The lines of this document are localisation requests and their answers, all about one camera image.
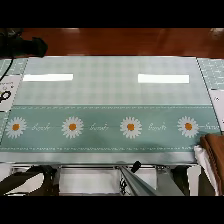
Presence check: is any black cable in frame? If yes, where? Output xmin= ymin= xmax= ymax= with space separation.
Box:
xmin=118 ymin=176 xmax=129 ymax=195
xmin=0 ymin=57 xmax=15 ymax=83

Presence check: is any white garment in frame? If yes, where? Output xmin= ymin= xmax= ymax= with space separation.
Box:
xmin=186 ymin=144 xmax=221 ymax=197

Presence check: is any white paper sheet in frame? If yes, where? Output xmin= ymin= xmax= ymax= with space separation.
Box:
xmin=209 ymin=88 xmax=224 ymax=134
xmin=0 ymin=74 xmax=16 ymax=113

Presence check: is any brown T-shirt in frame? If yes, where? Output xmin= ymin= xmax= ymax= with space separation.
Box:
xmin=199 ymin=133 xmax=224 ymax=197

